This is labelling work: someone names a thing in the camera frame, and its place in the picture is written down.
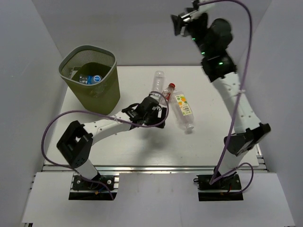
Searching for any red cap red label bottle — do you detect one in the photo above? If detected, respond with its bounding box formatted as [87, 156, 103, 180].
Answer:
[159, 83, 176, 105]

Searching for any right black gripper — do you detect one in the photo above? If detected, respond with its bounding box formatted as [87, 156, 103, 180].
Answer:
[170, 9, 210, 58]

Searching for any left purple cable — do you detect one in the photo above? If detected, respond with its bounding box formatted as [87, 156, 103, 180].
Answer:
[41, 91, 170, 199]

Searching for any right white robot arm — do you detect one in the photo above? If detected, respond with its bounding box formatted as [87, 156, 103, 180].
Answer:
[170, 9, 271, 189]

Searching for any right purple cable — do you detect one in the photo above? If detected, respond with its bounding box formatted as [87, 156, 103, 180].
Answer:
[197, 0, 254, 193]

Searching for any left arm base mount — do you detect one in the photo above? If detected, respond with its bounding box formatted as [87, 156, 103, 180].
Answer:
[69, 175, 119, 201]

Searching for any blue label blue cap bottle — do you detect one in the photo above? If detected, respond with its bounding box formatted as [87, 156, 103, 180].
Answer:
[79, 74, 102, 85]

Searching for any aluminium table edge rail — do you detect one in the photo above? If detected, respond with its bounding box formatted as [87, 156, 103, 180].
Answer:
[42, 164, 268, 172]

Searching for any green mesh waste bin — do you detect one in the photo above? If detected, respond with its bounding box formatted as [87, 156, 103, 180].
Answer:
[59, 45, 120, 115]

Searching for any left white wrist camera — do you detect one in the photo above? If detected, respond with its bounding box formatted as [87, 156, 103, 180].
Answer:
[149, 92, 161, 99]

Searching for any orange label white cap bottle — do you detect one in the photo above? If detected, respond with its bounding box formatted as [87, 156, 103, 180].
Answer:
[171, 91, 194, 132]

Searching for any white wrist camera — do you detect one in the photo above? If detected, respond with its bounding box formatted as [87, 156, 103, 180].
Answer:
[149, 92, 161, 99]
[191, 0, 215, 19]

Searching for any clear bottle blue-white cap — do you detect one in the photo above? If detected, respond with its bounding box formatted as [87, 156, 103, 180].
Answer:
[151, 70, 165, 93]

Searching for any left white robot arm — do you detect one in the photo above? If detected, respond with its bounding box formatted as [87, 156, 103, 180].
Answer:
[56, 95, 169, 189]

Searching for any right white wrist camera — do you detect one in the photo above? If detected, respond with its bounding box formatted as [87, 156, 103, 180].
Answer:
[191, 0, 215, 19]

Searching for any purple cable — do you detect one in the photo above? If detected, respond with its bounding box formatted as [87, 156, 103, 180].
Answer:
[197, 0, 254, 193]
[41, 91, 170, 199]

